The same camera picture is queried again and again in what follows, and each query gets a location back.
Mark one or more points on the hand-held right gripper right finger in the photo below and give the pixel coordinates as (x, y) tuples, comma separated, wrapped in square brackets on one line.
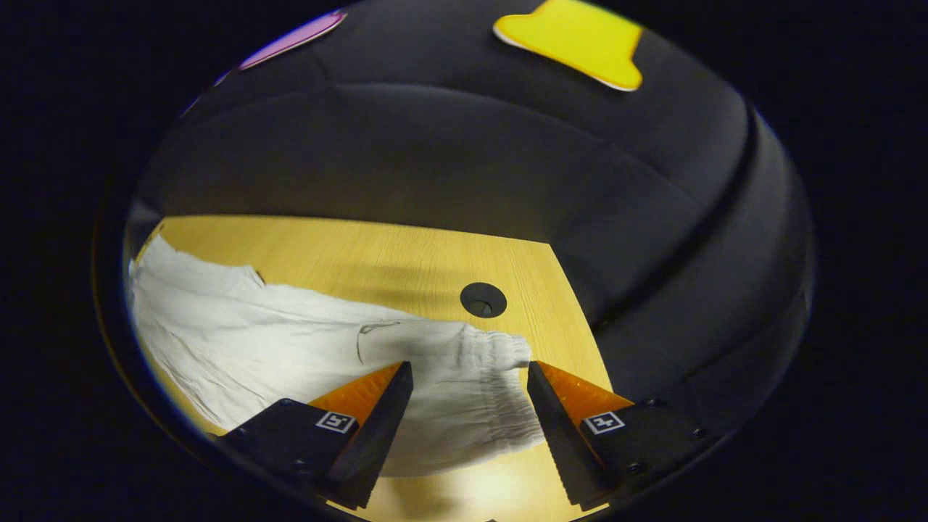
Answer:
[(562, 442)]

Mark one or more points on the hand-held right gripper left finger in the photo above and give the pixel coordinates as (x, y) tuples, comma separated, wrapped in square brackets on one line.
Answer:
[(377, 442)]

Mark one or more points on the white jeans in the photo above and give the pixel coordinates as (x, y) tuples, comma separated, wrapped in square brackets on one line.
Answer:
[(290, 348)]

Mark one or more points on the black table grommet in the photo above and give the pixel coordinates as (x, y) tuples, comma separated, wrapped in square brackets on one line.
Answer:
[(483, 299)]

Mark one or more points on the black backdrop cloth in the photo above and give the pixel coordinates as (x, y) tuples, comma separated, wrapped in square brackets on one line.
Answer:
[(435, 145)]

